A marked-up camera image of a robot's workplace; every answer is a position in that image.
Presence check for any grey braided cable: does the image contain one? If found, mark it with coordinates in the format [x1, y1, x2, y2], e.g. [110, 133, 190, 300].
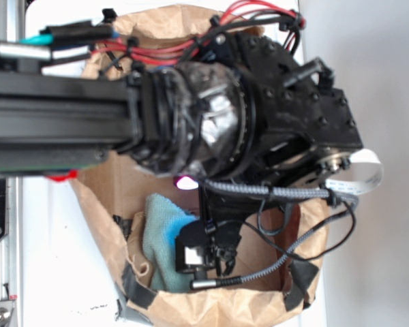
[190, 178, 361, 291]

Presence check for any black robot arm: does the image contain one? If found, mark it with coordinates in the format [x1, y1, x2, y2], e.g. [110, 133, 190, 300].
[0, 32, 363, 278]

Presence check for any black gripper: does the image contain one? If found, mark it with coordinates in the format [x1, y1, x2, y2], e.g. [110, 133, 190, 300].
[175, 187, 279, 277]

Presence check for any brown paper bag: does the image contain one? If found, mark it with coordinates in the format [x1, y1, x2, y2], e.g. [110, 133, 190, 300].
[70, 4, 329, 326]

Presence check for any light blue cloth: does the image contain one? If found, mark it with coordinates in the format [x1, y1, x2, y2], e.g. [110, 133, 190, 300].
[142, 193, 197, 293]

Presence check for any red and black wire bundle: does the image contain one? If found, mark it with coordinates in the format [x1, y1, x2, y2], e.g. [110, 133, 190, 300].
[88, 0, 307, 67]

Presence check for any white flat ribbon cable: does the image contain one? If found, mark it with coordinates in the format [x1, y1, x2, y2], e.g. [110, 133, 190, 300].
[322, 148, 385, 196]

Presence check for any aluminium frame rail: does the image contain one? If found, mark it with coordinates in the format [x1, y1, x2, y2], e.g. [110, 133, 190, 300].
[0, 1, 25, 326]

